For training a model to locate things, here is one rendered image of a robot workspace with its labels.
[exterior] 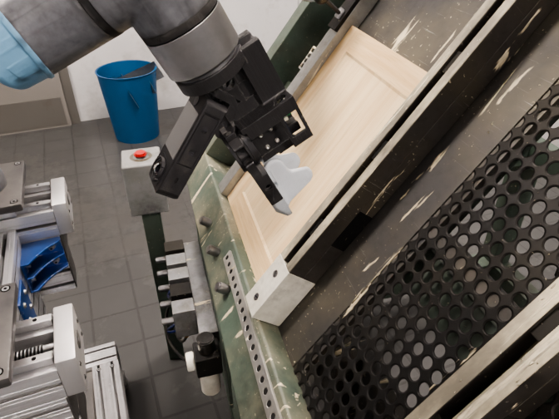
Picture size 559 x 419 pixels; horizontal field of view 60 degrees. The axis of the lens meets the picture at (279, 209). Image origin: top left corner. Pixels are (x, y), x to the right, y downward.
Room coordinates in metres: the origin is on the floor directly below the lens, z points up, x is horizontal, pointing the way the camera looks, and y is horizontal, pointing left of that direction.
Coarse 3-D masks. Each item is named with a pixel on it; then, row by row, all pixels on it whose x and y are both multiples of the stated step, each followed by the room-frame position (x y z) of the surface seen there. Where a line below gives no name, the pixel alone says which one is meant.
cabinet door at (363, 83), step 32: (352, 32) 1.22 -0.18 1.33; (352, 64) 1.13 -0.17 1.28; (384, 64) 1.02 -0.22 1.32; (320, 96) 1.14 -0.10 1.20; (352, 96) 1.03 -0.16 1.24; (384, 96) 0.94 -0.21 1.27; (320, 128) 1.04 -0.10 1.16; (352, 128) 0.95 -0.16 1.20; (320, 160) 0.95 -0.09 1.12; (352, 160) 0.87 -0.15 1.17; (256, 192) 1.06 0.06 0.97; (320, 192) 0.87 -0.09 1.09; (256, 224) 0.96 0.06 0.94; (288, 224) 0.87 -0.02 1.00; (256, 256) 0.87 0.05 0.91
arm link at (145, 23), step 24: (96, 0) 0.39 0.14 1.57; (120, 0) 0.40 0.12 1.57; (144, 0) 0.40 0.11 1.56; (168, 0) 0.40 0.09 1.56; (192, 0) 0.41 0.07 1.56; (216, 0) 0.44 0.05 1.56; (120, 24) 0.41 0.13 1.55; (144, 24) 0.41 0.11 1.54; (168, 24) 0.41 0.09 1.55; (192, 24) 0.41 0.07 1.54
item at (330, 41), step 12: (360, 0) 1.26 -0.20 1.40; (372, 0) 1.26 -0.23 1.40; (360, 12) 1.26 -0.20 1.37; (348, 24) 1.25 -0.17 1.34; (324, 36) 1.28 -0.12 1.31; (336, 36) 1.24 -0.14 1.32; (324, 48) 1.24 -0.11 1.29; (312, 60) 1.25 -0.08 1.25; (324, 60) 1.23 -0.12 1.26; (300, 72) 1.25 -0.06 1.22; (312, 72) 1.22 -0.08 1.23; (300, 84) 1.22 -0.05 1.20; (240, 168) 1.17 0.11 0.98; (228, 180) 1.17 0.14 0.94; (228, 192) 1.16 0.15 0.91
